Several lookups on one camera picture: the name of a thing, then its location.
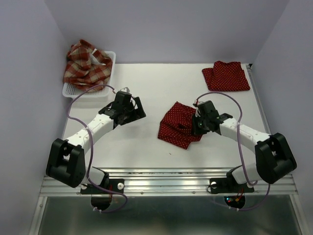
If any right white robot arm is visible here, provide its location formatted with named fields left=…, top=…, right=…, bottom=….
left=192, top=101, right=297, bottom=194

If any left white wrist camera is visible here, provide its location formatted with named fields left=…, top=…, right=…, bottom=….
left=121, top=87, right=130, bottom=93

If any red polka dot skirt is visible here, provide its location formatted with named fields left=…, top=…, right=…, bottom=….
left=202, top=61, right=250, bottom=92
left=157, top=102, right=202, bottom=149

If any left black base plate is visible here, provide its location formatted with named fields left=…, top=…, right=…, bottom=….
left=80, top=178, right=124, bottom=195

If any red beige plaid skirt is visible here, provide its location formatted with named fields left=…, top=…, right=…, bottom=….
left=63, top=39, right=113, bottom=93

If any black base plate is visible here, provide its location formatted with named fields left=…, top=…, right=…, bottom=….
left=206, top=178, right=254, bottom=194
left=80, top=178, right=124, bottom=195

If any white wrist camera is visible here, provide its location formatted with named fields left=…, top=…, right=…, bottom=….
left=121, top=87, right=130, bottom=93
left=193, top=100, right=201, bottom=117

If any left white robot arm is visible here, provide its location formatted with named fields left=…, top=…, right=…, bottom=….
left=46, top=91, right=146, bottom=193

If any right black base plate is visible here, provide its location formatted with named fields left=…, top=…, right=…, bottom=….
left=206, top=178, right=254, bottom=194

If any aluminium rail frame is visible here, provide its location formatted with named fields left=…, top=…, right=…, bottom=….
left=30, top=64, right=312, bottom=235

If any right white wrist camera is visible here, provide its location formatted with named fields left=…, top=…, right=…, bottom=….
left=193, top=100, right=201, bottom=117

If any white plastic basket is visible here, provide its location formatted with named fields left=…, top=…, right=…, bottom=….
left=62, top=51, right=116, bottom=99

